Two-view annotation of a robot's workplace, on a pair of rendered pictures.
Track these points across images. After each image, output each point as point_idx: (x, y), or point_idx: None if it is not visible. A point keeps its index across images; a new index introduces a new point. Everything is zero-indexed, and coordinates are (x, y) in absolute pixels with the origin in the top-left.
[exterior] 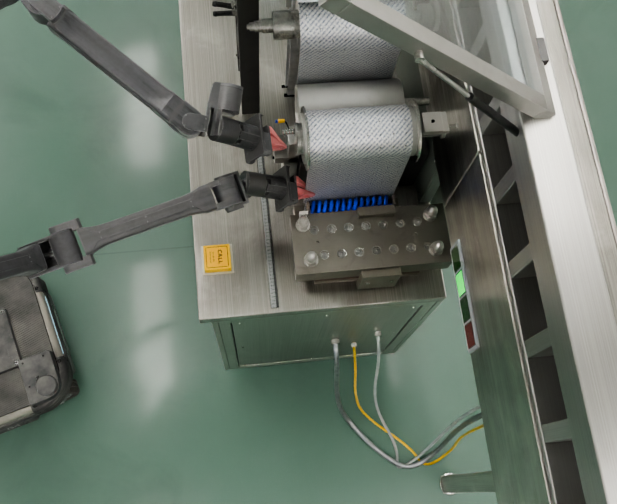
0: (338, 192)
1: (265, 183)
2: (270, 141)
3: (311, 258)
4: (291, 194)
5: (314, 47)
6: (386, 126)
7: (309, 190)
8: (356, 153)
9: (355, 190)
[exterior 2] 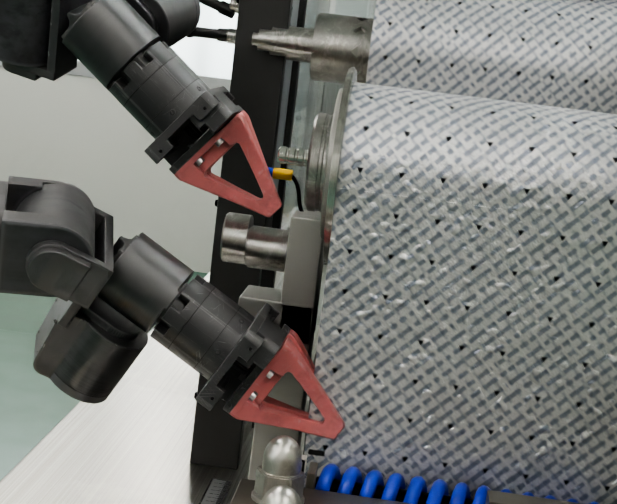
0: (424, 439)
1: (186, 271)
2: (235, 109)
3: (278, 497)
4: (261, 327)
5: (407, 42)
6: (593, 114)
7: (326, 389)
8: (493, 158)
9: (484, 442)
